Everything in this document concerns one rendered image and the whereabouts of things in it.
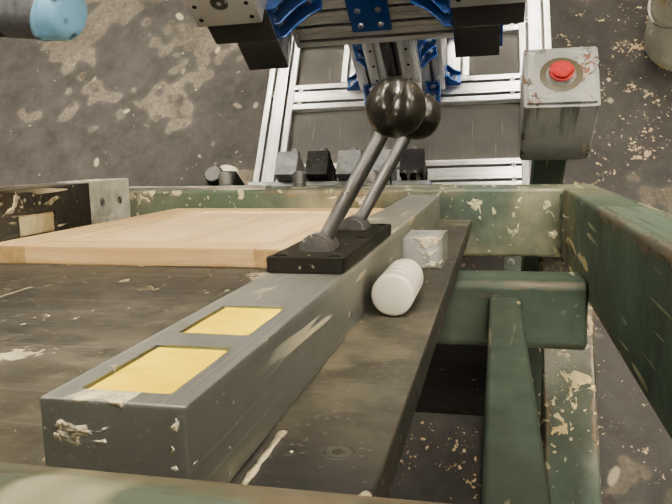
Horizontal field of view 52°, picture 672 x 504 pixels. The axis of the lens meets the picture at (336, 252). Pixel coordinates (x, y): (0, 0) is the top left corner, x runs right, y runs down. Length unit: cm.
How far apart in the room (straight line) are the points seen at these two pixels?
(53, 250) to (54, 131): 201
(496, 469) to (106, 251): 50
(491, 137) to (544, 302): 124
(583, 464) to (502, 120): 116
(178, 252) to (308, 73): 156
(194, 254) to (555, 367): 64
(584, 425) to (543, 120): 49
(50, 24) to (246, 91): 160
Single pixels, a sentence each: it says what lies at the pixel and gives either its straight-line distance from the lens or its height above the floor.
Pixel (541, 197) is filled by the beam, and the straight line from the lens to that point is 114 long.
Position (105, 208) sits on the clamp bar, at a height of 97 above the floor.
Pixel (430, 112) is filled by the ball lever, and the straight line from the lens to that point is 55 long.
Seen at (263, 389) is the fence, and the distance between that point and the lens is 28.
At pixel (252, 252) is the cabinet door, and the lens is 69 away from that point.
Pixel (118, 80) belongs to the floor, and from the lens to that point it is 280.
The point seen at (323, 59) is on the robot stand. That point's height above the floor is 21.
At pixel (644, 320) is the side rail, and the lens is 53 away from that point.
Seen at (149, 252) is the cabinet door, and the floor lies 130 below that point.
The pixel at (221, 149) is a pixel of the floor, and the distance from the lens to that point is 243.
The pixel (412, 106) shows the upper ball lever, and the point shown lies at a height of 155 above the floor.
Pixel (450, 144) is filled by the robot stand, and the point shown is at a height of 21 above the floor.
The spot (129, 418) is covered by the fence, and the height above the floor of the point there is 170.
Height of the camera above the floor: 190
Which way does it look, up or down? 63 degrees down
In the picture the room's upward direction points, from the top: 26 degrees counter-clockwise
